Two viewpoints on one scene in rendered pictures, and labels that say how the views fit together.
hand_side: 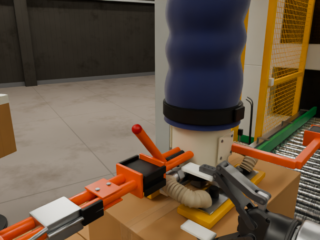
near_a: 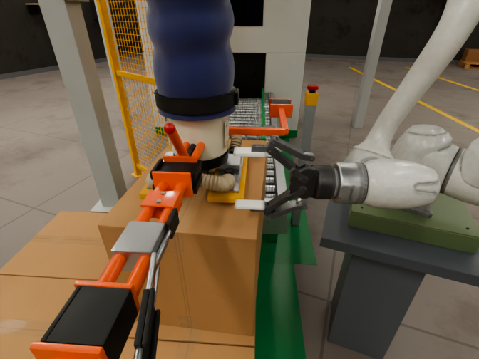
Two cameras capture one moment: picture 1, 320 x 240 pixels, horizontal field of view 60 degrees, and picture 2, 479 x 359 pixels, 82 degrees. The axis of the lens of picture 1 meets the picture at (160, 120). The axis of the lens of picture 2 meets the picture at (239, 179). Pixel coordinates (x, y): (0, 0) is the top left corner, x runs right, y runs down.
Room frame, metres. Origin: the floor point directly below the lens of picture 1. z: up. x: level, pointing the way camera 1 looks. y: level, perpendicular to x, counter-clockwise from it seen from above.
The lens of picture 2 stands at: (0.07, 0.26, 1.39)
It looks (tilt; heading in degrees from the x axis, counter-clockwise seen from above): 31 degrees down; 323
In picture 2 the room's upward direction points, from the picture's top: straight up
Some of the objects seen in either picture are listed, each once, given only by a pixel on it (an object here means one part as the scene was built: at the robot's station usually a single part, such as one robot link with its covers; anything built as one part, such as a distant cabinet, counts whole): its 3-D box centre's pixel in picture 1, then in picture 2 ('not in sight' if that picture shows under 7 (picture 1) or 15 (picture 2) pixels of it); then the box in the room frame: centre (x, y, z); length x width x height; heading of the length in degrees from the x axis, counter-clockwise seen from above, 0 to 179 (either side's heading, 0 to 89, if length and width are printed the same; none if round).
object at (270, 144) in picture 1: (287, 126); not in sight; (2.37, -1.15, 0.60); 1.60 x 0.11 x 0.09; 139
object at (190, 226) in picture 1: (197, 230); (249, 204); (0.48, -0.08, 1.01); 0.07 x 0.03 x 0.01; 49
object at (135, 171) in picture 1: (141, 174); (177, 175); (0.59, 0.04, 1.08); 0.10 x 0.08 x 0.06; 49
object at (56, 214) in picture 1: (56, 220); (142, 246); (0.43, 0.19, 1.07); 0.07 x 0.07 x 0.04; 49
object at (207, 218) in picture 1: (226, 185); (231, 166); (0.71, -0.19, 0.98); 0.34 x 0.10 x 0.05; 139
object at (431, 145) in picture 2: not in sight; (419, 158); (0.37, -0.73, 0.98); 0.18 x 0.16 x 0.22; 9
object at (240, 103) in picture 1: (203, 106); (197, 95); (0.77, -0.12, 1.20); 0.23 x 0.23 x 0.04
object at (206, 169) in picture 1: (212, 166); (263, 144); (0.46, -0.10, 1.16); 0.05 x 0.01 x 0.03; 49
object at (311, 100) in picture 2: not in sight; (302, 166); (1.15, -1.10, 0.50); 0.07 x 0.07 x 1.00; 49
